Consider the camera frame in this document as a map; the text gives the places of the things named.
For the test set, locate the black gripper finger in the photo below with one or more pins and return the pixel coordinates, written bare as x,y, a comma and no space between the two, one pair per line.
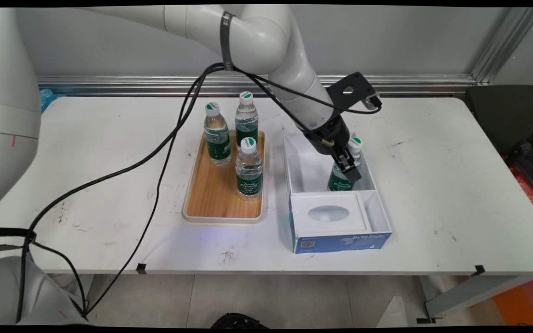
356,156
350,169

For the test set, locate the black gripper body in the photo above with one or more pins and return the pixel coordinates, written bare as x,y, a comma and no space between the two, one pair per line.
329,134

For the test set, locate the water bottle green label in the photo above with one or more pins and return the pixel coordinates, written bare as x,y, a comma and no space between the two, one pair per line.
249,173
246,118
217,138
338,182

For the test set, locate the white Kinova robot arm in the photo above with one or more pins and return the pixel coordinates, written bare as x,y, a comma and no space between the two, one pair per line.
266,41

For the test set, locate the white box blue side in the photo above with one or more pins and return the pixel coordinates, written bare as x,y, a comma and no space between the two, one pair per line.
333,215

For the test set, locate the wooden tray white rim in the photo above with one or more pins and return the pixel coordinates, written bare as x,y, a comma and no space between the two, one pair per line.
215,194

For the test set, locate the dark grey chair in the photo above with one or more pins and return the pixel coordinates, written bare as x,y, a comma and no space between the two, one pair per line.
502,115

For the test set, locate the grey table leg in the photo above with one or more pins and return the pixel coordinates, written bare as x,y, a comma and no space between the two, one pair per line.
470,293

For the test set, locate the red bag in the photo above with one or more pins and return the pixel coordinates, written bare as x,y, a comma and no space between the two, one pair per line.
528,189

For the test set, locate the black round floor object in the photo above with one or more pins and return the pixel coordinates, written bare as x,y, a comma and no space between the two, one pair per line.
238,321

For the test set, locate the orange box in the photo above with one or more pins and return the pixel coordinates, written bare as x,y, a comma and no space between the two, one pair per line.
525,303

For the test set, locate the blue shrink-wrapped bottle pack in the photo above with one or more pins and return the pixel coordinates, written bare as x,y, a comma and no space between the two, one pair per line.
49,99

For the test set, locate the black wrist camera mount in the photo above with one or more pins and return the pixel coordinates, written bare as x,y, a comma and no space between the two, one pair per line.
354,99

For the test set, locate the horizontal aluminium frame rail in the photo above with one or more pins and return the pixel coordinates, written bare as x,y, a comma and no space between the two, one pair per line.
433,85

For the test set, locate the slanted aluminium frame post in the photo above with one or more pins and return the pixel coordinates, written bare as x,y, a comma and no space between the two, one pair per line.
507,44

